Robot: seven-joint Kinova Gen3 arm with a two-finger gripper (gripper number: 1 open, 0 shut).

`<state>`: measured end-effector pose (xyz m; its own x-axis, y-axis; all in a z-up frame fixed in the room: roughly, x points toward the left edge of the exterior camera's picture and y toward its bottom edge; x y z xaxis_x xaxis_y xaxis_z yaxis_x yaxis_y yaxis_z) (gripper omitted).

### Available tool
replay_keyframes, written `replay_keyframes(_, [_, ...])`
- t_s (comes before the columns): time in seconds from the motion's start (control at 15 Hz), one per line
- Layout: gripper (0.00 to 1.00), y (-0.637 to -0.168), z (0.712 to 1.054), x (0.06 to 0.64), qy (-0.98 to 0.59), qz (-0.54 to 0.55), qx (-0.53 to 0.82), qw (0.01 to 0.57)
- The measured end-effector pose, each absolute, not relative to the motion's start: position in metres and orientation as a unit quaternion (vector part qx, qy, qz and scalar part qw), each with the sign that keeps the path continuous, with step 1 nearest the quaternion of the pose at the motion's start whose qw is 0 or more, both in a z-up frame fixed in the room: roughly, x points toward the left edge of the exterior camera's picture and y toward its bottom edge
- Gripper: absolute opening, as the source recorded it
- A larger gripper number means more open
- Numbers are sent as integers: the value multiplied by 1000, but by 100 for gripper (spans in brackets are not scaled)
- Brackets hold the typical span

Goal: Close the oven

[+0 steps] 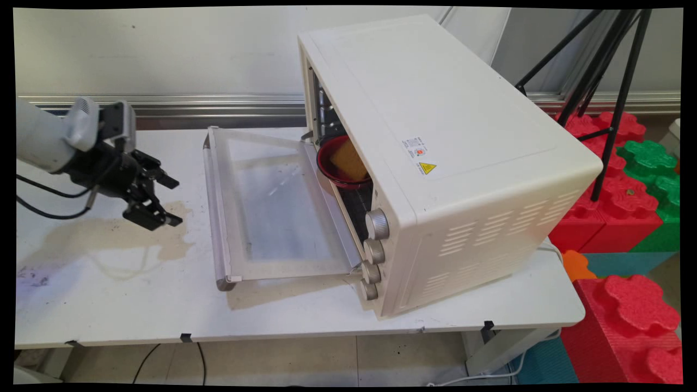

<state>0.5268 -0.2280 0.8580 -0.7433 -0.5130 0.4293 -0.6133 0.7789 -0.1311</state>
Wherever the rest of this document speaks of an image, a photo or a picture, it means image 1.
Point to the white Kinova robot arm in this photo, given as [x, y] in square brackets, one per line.
[43, 136]

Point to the glass oven door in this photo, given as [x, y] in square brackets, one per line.
[272, 218]

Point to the cream toaster oven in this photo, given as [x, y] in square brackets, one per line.
[435, 109]

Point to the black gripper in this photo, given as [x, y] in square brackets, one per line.
[106, 169]

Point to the metal oven rack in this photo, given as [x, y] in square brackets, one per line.
[329, 117]

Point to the red foam block stack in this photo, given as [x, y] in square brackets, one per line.
[604, 212]

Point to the large red foam block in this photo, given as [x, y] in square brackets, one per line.
[626, 326]

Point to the yellow warning sticker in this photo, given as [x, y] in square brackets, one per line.
[427, 168]

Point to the black white wrist camera box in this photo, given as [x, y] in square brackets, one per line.
[117, 122]

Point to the white label sticker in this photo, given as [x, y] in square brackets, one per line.
[414, 147]

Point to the teal foam mat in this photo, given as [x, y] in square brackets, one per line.
[544, 362]

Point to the yellow sponge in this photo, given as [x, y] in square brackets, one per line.
[348, 161]

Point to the black tripod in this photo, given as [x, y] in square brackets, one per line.
[626, 71]

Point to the orange foam piece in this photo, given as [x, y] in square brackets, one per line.
[576, 264]

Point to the red bowl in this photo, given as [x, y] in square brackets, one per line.
[326, 169]

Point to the green foam block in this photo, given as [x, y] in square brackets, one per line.
[650, 158]

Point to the large silver oven knob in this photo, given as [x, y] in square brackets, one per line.
[377, 224]

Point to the white table leg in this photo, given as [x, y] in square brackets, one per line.
[506, 348]

